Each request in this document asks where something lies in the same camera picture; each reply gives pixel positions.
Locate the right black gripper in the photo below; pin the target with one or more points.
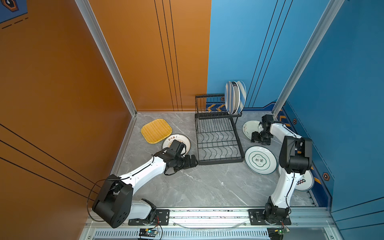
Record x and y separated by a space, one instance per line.
255 137

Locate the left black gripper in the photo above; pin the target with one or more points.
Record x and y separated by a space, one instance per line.
188 164

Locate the white green emblem plate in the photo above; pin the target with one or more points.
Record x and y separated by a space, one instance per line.
260 160

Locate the black wire dish rack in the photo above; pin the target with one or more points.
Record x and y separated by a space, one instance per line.
218 140

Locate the orange sunburst round plate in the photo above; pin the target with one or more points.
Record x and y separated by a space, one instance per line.
180 138

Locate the blue striped plate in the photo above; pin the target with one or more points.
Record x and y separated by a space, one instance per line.
243 95
229 97

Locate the white plate red characters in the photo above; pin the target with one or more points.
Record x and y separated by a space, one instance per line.
306 181

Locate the green red rimmed plate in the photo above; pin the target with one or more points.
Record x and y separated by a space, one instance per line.
237 97

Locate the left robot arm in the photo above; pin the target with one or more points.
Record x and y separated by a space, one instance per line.
114 202

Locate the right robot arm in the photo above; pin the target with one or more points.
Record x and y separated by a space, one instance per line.
295 159

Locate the white floral plate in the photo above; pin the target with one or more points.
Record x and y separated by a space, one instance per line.
252 126

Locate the yellow woven square plate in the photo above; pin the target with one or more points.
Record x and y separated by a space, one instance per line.
156 131

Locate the left circuit board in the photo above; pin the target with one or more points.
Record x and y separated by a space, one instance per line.
148 234

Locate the circuit board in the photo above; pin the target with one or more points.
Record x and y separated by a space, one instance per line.
277 233
148 234

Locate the right circuit board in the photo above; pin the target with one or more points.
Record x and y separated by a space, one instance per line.
277 233

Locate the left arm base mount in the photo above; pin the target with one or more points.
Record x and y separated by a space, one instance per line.
159 216

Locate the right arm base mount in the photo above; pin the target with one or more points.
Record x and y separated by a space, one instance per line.
259 217

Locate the aluminium front rail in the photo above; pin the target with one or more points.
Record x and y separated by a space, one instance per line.
232 217

